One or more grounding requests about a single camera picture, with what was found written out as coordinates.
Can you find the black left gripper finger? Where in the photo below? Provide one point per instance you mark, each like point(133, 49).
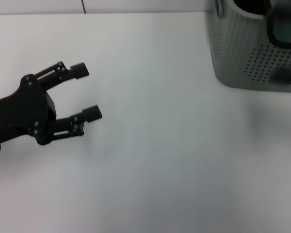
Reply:
point(91, 114)
point(78, 71)

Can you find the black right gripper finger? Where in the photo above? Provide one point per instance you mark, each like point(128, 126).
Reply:
point(283, 75)

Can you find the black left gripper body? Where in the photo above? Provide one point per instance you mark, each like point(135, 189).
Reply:
point(26, 109)

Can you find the teal towel with black edging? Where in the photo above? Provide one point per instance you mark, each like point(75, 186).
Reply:
point(286, 29)

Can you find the grey perforated storage box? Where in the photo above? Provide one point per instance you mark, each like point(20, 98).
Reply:
point(232, 48)

